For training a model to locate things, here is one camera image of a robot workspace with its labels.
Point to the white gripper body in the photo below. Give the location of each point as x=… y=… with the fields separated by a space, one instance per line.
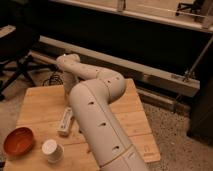
x=69 y=81

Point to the metal tripod stand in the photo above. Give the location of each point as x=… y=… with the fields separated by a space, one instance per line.
x=188 y=74

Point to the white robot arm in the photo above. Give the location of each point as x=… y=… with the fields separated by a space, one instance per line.
x=90 y=91

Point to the white paper cup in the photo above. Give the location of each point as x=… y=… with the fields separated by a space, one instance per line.
x=52 y=151

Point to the black office chair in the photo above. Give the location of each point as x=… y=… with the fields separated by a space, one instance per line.
x=14 y=55

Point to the red bowl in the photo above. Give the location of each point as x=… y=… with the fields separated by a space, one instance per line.
x=19 y=141

